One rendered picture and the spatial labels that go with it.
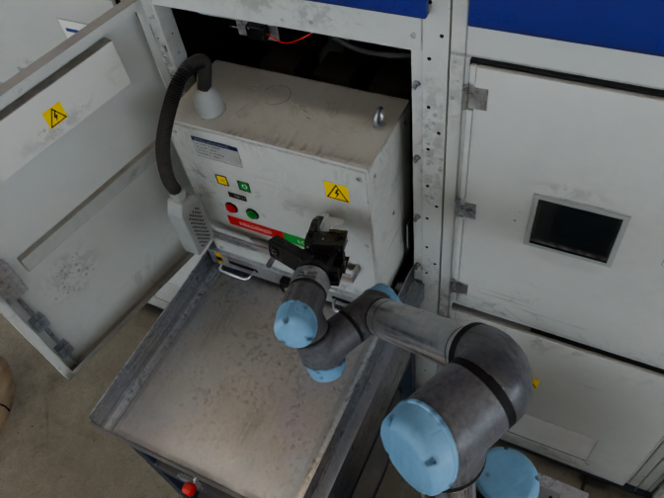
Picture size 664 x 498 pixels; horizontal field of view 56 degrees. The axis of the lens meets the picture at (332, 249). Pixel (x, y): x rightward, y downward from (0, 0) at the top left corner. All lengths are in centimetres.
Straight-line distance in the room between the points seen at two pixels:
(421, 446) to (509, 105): 62
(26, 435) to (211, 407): 136
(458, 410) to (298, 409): 78
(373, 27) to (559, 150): 40
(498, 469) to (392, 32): 81
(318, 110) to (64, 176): 58
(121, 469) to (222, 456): 109
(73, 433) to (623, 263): 211
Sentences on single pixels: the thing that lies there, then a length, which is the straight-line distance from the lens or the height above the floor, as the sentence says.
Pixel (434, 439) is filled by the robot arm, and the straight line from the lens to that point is 81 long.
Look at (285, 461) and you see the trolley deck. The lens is 150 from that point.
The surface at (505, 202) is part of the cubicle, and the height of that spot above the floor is 126.
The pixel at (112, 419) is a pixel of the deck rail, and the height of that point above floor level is 85.
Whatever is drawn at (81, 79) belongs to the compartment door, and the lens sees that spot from 142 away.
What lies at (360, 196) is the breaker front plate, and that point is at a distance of 127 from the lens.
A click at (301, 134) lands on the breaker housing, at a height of 139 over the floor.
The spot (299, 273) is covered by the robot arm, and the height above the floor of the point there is 131.
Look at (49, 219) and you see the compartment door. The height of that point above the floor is 126.
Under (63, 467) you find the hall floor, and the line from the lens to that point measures 270.
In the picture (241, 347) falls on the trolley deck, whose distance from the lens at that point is 165.
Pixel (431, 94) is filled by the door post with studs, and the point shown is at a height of 148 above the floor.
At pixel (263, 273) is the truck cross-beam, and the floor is 90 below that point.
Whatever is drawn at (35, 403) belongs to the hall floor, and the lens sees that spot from 289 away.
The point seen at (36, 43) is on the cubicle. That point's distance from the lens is 182.
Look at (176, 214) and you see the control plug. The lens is 149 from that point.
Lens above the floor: 224
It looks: 52 degrees down
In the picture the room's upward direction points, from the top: 10 degrees counter-clockwise
